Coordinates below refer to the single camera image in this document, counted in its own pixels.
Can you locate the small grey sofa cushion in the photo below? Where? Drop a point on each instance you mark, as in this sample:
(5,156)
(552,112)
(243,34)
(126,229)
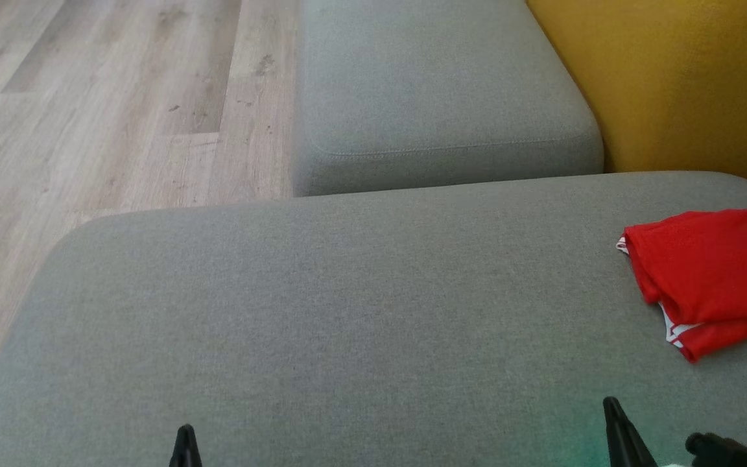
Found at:
(438,84)

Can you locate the yellow sofa cushion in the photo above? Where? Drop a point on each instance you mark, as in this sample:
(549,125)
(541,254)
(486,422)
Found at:
(685,78)

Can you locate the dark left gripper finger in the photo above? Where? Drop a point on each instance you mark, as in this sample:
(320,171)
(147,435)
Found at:
(185,451)

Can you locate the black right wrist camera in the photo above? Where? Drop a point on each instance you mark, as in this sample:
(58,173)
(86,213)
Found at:
(720,451)

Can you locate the red shorts with white tag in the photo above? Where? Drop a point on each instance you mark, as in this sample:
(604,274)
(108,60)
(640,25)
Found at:
(711,266)

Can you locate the large grey sofa seat cushion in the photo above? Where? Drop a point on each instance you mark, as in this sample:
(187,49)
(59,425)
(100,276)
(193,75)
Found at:
(347,311)

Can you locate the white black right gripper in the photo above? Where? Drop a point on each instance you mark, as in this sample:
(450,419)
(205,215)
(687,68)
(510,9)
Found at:
(675,465)

